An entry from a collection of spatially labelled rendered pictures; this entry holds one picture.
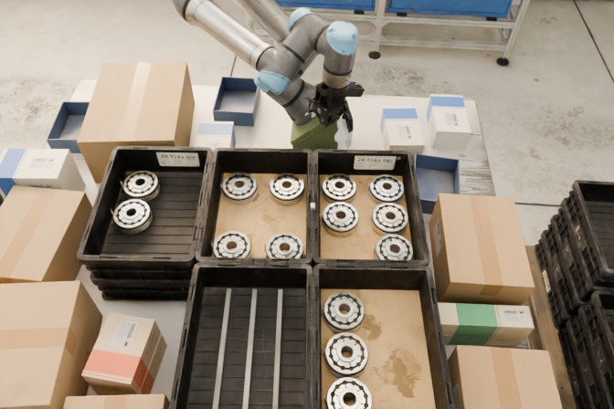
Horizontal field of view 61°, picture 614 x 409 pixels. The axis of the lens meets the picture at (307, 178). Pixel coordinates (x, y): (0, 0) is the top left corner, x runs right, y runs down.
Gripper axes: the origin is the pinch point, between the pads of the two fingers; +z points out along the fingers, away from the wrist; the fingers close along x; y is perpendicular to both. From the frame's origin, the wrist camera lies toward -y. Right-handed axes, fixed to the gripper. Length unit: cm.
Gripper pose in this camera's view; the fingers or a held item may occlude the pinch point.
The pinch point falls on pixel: (332, 131)
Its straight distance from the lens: 150.9
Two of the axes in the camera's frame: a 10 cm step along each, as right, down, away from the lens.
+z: -0.9, 6.4, 7.7
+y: -7.5, 4.7, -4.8
